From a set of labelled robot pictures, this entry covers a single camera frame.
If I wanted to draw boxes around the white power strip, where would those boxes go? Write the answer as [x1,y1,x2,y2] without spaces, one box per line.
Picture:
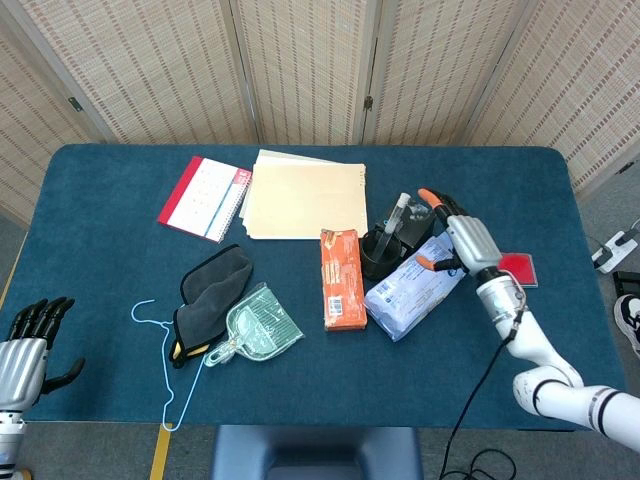
[591,230,639,275]

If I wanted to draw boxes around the woven folding screen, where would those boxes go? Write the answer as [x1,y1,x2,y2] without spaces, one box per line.
[0,0,640,226]

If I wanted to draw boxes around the red ink pad case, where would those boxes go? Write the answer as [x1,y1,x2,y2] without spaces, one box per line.
[497,252,540,291]

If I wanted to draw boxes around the orange cardboard box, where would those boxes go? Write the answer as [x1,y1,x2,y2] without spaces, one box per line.
[319,228,369,332]

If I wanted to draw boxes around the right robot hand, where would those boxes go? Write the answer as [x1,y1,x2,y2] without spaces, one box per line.
[417,188,503,276]

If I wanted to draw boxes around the light blue wire hanger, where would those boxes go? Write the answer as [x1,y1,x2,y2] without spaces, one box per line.
[131,298,207,432]

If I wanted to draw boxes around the green wrapped dustpan brush set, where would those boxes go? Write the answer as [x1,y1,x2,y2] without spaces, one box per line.
[203,282,305,369]

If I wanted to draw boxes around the black cardboard box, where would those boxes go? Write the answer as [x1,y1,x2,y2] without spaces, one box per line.
[384,198,435,251]

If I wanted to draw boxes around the red spiral notebook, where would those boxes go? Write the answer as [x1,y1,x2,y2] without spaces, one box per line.
[156,155,253,244]

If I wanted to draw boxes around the clear test tube white cap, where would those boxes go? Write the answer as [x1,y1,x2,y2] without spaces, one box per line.
[378,193,412,261]

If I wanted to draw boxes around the black white sneaker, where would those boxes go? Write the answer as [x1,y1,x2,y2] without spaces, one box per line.
[613,293,640,357]

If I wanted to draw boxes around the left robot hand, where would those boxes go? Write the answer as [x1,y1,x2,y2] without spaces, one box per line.
[0,296,86,414]

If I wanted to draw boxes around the black mesh pen holder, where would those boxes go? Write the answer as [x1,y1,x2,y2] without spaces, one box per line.
[360,224,402,281]

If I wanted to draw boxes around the black cable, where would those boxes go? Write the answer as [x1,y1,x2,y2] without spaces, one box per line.
[437,294,531,480]

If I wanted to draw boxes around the light blue tissue pack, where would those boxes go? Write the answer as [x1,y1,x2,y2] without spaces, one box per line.
[363,230,469,343]

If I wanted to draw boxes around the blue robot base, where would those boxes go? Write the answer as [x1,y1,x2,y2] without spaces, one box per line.
[209,424,425,480]

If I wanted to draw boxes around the manila file folder stack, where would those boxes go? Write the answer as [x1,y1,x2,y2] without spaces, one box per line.
[238,148,369,241]

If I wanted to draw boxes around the grey yellow microfibre cloth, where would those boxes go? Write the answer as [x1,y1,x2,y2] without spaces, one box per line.
[171,243,255,370]

